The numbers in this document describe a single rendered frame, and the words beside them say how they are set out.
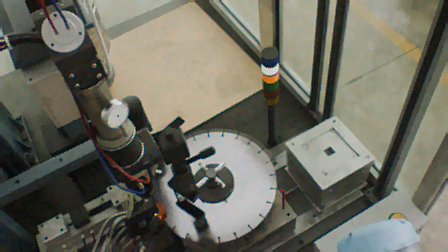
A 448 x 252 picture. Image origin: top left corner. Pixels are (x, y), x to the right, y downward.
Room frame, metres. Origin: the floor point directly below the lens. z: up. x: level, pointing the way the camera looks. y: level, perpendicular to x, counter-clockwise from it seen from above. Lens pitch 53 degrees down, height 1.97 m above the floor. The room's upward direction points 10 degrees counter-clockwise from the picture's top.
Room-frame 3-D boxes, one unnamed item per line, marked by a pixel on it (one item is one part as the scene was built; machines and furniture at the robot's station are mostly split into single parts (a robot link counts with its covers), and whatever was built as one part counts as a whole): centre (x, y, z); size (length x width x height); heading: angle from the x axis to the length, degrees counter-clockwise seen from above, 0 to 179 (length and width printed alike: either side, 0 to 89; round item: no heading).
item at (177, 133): (0.53, 0.11, 1.17); 0.06 x 0.05 x 0.20; 102
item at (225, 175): (0.58, 0.05, 0.96); 0.11 x 0.11 x 0.03
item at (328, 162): (0.65, -0.28, 0.82); 0.18 x 0.18 x 0.15; 21
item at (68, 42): (0.65, 0.26, 1.45); 0.35 x 0.07 x 0.28; 21
